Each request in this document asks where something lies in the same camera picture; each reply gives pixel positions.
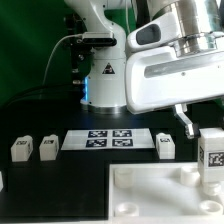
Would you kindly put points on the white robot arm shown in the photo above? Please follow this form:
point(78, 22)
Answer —
point(201, 32)

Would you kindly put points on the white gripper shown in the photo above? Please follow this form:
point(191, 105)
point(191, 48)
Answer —
point(157, 79)

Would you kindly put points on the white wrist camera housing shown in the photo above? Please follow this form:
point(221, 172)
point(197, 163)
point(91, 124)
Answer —
point(154, 34)

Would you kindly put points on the white square table top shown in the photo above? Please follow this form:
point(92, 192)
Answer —
point(161, 193)

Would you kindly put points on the black camera on stand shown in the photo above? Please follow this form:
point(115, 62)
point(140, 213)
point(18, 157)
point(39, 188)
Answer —
point(78, 40)

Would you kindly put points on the white block left edge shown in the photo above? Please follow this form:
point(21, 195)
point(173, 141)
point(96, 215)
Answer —
point(1, 182)

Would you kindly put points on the white sheet with tags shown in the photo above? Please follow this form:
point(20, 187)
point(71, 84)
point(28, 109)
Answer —
point(108, 139)

